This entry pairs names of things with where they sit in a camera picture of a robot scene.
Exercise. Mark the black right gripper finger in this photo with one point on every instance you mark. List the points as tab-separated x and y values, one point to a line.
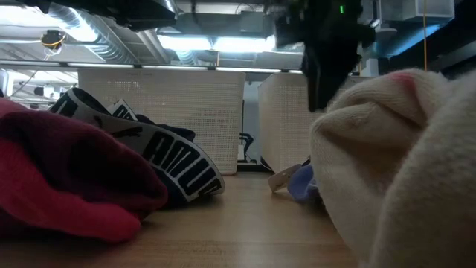
323	82

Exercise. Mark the cream red-striped sock pair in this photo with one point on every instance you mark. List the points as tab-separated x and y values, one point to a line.
390	167

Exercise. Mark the navy underwear white lettered waistband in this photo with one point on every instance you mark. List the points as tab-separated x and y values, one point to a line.
178	164

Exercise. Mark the white perforated plastic bin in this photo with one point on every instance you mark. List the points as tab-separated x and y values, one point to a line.
186	111
286	123

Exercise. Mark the grey ceiling ventilation box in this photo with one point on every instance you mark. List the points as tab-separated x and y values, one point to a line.
253	24

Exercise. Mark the purple sock with white tag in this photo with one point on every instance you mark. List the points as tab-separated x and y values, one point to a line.
303	184

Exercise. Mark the white ceiling unit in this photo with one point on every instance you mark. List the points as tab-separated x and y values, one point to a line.
427	9

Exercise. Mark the horizontal metal bar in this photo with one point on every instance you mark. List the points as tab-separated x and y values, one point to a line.
100	65

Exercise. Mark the maroon and red sock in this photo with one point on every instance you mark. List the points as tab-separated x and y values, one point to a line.
74	178

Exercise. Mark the black overhead frame beam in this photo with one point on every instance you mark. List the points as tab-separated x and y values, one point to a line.
453	41

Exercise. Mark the silver spiral air duct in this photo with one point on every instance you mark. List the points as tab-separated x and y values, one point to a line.
108	52
170	5

